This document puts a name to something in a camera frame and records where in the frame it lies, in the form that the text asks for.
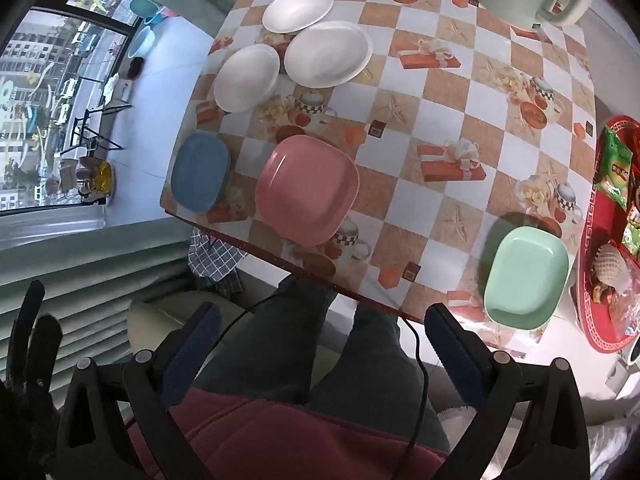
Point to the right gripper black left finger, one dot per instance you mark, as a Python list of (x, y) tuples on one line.
[(167, 356)]

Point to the teal basin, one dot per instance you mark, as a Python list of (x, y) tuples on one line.
[(150, 11)]

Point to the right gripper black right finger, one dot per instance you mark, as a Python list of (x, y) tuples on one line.
[(483, 383)]

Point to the green rectangular plate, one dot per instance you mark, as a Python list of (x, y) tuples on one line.
[(526, 279)]

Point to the plaid cloth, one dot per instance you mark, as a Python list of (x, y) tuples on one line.
[(214, 264)]

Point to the blue rectangular plate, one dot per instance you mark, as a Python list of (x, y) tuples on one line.
[(200, 172)]

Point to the white round plate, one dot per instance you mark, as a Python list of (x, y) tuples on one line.
[(327, 54), (247, 78), (286, 16)]

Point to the black metal rack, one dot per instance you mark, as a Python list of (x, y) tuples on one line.
[(85, 131)]

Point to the foam-netted fruit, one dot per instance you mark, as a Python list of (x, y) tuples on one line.
[(611, 269)]

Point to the red snack tray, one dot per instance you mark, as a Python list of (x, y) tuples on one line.
[(605, 222)]

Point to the pink square plate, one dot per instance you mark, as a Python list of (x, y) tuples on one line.
[(306, 190)]

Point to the green snack packet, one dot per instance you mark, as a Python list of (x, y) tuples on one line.
[(616, 160)]

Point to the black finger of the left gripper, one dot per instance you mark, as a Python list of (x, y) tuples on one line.
[(20, 334), (41, 358)]

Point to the checkered patterned tablecloth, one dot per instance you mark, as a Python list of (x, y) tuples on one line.
[(461, 127)]

